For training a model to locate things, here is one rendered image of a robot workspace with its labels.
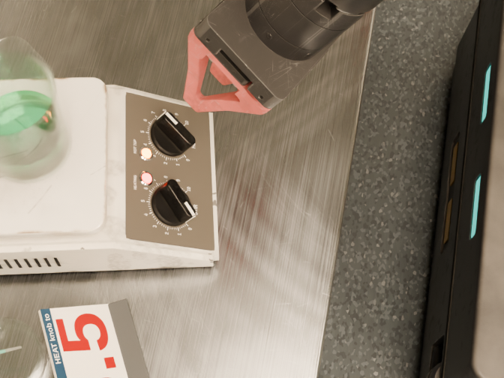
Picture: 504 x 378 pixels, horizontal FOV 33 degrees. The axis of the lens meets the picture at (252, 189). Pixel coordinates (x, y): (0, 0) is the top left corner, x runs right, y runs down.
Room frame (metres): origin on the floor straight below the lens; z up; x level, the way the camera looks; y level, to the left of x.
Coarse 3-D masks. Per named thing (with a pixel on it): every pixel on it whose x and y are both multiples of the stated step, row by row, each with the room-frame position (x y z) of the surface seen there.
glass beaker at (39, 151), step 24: (0, 48) 0.27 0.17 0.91; (24, 48) 0.27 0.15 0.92; (0, 72) 0.26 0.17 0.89; (24, 72) 0.27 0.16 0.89; (48, 72) 0.26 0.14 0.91; (0, 96) 0.26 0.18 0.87; (48, 96) 0.26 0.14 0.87; (48, 120) 0.23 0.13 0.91; (0, 144) 0.21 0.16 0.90; (24, 144) 0.21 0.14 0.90; (48, 144) 0.22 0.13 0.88; (0, 168) 0.21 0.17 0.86; (24, 168) 0.21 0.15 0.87; (48, 168) 0.22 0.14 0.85
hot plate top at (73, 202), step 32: (64, 96) 0.28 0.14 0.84; (96, 96) 0.28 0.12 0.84; (96, 128) 0.26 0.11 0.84; (96, 160) 0.23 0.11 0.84; (0, 192) 0.20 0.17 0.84; (32, 192) 0.20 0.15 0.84; (64, 192) 0.21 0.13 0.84; (96, 192) 0.21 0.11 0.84; (0, 224) 0.18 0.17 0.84; (32, 224) 0.18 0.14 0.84; (64, 224) 0.18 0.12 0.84; (96, 224) 0.19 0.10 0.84
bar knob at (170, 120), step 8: (168, 112) 0.29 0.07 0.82; (160, 120) 0.28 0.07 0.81; (168, 120) 0.28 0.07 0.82; (176, 120) 0.28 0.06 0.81; (152, 128) 0.28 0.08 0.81; (160, 128) 0.28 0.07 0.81; (168, 128) 0.28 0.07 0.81; (176, 128) 0.28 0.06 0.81; (184, 128) 0.28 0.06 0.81; (152, 136) 0.27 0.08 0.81; (160, 136) 0.27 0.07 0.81; (168, 136) 0.27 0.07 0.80; (176, 136) 0.27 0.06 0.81; (184, 136) 0.27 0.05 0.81; (192, 136) 0.27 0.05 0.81; (160, 144) 0.27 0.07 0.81; (168, 144) 0.27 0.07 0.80; (176, 144) 0.27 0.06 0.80; (184, 144) 0.27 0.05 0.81; (192, 144) 0.27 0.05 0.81; (168, 152) 0.26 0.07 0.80; (176, 152) 0.26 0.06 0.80
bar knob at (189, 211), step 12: (156, 192) 0.23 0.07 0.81; (168, 192) 0.23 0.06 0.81; (180, 192) 0.23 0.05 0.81; (156, 204) 0.22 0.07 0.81; (168, 204) 0.22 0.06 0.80; (180, 204) 0.22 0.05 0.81; (156, 216) 0.21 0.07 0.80; (168, 216) 0.21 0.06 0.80; (180, 216) 0.21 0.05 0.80; (192, 216) 0.21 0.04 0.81
